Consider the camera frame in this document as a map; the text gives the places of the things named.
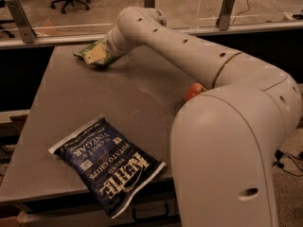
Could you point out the blue salt vinegar chip bag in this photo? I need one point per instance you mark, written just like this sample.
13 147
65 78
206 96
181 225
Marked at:
113 168

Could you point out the left metal bracket post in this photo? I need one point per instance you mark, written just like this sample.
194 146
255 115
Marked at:
26 31

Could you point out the metal bracket post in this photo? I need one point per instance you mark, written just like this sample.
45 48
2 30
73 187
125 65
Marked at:
223 21
149 3
26 31

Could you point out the middle metal bracket post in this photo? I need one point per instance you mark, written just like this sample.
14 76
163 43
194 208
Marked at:
149 3

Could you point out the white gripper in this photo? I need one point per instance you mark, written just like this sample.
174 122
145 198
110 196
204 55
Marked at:
110 48

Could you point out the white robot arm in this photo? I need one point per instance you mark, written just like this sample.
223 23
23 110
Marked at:
222 141

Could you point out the black drawer handle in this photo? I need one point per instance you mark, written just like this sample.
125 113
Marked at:
150 212

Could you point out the right metal bracket post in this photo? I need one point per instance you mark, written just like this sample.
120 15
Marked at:
223 21

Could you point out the grey table drawer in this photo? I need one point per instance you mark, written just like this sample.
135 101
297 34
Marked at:
91 216

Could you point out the red apple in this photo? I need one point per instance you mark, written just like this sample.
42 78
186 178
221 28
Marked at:
194 90

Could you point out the green jalapeno chip bag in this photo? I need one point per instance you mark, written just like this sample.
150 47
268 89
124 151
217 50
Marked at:
95 54

